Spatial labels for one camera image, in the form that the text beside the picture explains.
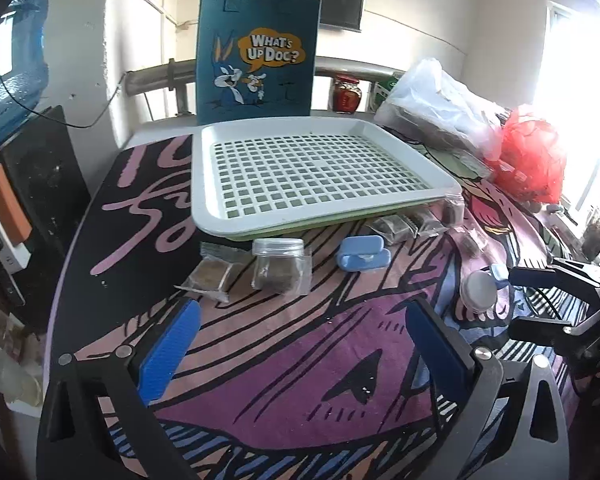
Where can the crumpled clear plastic wrap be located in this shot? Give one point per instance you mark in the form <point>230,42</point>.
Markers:
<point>10,380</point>

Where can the blue floss case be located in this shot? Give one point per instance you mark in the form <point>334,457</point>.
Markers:
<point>501,274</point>

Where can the black water dispenser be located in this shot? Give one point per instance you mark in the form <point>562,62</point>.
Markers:
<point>45,185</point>

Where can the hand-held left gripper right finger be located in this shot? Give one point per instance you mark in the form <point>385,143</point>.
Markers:
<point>435,352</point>

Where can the clear plastic bag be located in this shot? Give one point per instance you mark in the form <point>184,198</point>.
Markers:
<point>430,105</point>

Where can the cartoon printed mat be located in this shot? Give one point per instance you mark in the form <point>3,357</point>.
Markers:
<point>300,360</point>

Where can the red sauce jar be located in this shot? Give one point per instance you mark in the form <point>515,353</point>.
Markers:
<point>347,95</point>

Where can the green box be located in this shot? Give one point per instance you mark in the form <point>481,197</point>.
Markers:
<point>380,92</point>

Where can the white lidded round jar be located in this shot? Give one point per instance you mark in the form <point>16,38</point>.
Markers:
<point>477,290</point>

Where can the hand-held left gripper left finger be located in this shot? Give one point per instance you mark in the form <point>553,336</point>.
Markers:
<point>172,345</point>

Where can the wooden speaker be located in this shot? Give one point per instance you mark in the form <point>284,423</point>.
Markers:
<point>5,195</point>

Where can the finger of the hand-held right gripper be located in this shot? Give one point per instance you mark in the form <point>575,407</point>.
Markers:
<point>535,276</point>
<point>535,330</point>

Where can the red plastic bag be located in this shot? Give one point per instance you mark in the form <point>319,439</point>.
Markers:
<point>530,160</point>

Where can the blue plastic clip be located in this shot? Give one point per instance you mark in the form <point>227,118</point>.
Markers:
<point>360,255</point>

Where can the blue water jug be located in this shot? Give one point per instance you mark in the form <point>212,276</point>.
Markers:
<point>10,75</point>

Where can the bright window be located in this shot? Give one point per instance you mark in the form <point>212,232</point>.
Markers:
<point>580,85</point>

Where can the teal cartoon tote bag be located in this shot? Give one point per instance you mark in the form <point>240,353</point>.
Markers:
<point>280,20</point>

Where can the white perforated plastic tray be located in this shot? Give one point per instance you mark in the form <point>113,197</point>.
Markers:
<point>330,127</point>

